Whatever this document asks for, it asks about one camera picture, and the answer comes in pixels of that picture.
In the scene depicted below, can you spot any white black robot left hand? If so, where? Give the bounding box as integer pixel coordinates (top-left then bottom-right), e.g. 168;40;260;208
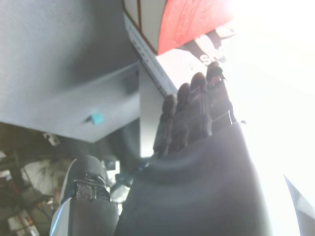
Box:
50;61;274;236

